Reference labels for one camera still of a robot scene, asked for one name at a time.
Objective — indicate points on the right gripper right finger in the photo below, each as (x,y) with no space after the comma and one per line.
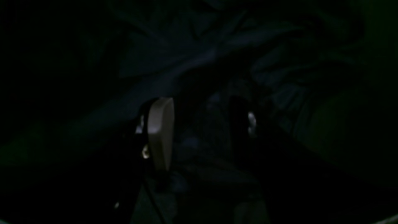
(243,125)

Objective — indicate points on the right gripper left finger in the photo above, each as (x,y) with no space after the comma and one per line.
(160,130)

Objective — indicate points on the dark navy t-shirt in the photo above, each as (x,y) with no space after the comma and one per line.
(74,71)

